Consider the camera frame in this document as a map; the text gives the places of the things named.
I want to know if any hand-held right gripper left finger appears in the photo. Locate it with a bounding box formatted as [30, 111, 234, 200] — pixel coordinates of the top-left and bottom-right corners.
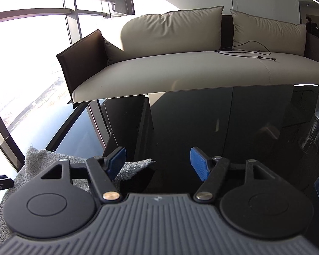
[40, 147, 126, 202]

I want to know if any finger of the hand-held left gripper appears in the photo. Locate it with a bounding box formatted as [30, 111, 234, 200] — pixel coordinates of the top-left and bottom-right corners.
[0, 175, 14, 204]

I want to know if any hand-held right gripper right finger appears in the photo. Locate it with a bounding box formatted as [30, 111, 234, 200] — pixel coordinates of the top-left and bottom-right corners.
[190, 147, 276, 203]

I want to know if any grey towel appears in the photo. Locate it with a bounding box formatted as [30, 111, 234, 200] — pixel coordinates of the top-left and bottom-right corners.
[0, 146, 156, 244]

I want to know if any beige leather sofa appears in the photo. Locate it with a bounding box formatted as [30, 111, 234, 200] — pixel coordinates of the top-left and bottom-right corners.
[56, 6, 319, 109]

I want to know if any beige sofa cushion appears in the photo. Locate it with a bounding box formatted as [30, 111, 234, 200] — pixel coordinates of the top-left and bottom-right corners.
[104, 6, 224, 65]
[230, 10, 307, 57]

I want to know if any black cable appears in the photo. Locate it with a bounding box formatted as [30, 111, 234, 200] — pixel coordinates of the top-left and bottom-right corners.
[214, 41, 276, 61]

